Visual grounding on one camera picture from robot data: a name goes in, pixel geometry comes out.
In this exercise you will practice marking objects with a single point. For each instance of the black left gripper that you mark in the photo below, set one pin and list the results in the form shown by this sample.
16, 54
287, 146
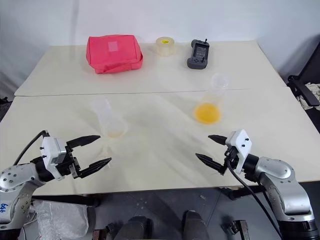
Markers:
73, 165

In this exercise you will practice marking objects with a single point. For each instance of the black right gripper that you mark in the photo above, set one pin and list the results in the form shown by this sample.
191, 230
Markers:
231, 157

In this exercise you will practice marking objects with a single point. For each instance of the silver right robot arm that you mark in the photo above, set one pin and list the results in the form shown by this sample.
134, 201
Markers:
275, 170

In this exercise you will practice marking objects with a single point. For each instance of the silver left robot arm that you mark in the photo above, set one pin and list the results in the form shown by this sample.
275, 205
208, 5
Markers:
15, 175

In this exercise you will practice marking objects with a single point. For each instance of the flask with orange liquid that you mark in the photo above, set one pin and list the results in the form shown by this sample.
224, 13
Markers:
207, 112

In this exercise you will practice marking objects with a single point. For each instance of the clear plastic bag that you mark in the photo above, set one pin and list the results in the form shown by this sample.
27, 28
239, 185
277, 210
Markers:
60, 220

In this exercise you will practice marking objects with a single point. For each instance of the dark grey rounded shape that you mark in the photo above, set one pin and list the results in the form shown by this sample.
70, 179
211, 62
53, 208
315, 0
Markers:
196, 225
136, 228

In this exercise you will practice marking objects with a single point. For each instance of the dark grey handheld controller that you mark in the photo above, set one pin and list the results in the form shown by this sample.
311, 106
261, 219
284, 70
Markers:
198, 55

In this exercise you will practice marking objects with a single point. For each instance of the red fabric pouch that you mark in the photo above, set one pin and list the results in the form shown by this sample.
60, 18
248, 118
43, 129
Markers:
112, 55

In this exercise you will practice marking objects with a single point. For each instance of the black office chair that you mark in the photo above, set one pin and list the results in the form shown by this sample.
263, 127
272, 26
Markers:
306, 92

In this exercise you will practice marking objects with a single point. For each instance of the clear tape roll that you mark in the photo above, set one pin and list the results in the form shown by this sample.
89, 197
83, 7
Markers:
165, 48

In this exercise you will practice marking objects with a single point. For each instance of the white crumpled cloth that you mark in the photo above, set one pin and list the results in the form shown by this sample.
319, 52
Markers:
316, 93

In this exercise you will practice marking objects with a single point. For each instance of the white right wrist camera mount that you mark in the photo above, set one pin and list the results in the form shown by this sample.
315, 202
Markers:
240, 142

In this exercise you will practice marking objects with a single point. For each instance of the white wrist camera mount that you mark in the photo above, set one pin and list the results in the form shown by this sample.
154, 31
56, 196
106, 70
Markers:
51, 150
240, 142

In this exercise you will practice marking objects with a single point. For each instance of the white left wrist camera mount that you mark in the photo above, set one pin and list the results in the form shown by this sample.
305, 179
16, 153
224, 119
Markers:
51, 150

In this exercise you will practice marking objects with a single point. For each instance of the black metal bracket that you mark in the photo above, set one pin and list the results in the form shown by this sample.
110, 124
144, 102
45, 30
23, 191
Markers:
237, 227
103, 232

